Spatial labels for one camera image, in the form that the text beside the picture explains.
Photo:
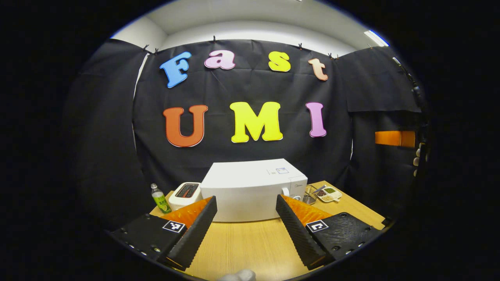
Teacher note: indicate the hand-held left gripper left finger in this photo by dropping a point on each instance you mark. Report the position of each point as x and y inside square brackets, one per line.
[197, 234]

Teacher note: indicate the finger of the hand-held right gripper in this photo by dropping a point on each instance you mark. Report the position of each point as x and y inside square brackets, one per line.
[390, 138]

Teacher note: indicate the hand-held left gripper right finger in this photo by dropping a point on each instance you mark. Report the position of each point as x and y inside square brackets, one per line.
[297, 234]

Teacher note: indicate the white microwave oven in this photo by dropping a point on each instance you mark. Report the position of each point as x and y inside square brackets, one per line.
[246, 191]

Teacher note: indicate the white toaster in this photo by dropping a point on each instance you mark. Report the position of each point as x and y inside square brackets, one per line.
[185, 195]

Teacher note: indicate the green label drink bottle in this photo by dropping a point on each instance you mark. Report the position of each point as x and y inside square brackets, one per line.
[161, 201]

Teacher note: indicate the blue striped spoon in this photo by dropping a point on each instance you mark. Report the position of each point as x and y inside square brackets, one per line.
[319, 189]

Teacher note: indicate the white divided bean dish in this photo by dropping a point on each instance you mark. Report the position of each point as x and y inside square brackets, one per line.
[330, 194]

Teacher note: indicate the ceiling light panel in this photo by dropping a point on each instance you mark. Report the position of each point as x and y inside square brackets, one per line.
[375, 38]

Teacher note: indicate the black backdrop cloth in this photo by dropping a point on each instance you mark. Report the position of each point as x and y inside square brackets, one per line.
[218, 89]

